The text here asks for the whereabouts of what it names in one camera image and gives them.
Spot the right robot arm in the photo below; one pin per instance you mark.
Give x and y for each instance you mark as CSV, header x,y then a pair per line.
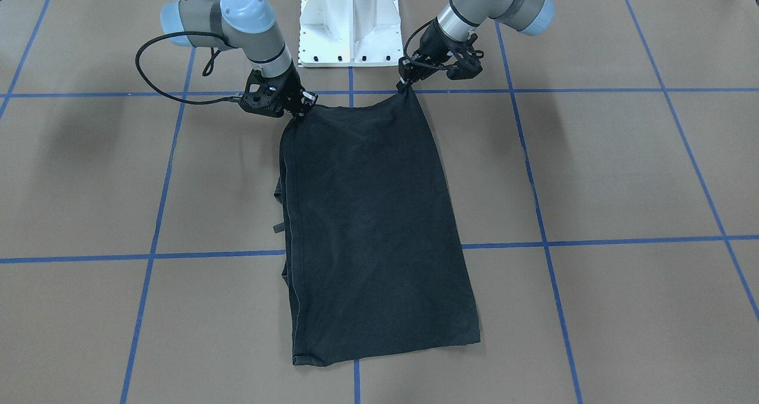
x,y
221,25

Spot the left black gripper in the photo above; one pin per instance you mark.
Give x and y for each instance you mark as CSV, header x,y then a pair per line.
x,y
434,47

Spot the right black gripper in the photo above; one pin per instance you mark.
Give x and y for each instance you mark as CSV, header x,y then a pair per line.
x,y
289,87

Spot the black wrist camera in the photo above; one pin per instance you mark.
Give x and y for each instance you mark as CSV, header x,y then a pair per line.
x,y
467,64
262,95

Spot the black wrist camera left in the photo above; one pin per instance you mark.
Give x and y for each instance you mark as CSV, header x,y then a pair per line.
x,y
467,64

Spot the black t-shirt with logo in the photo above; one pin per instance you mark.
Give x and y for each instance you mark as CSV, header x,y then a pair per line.
x,y
374,264

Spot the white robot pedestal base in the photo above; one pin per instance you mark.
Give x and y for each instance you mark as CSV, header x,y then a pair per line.
x,y
349,33

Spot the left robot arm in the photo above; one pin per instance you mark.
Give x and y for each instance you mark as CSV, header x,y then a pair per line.
x,y
459,19

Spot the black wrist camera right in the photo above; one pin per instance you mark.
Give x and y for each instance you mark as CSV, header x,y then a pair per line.
x,y
262,95

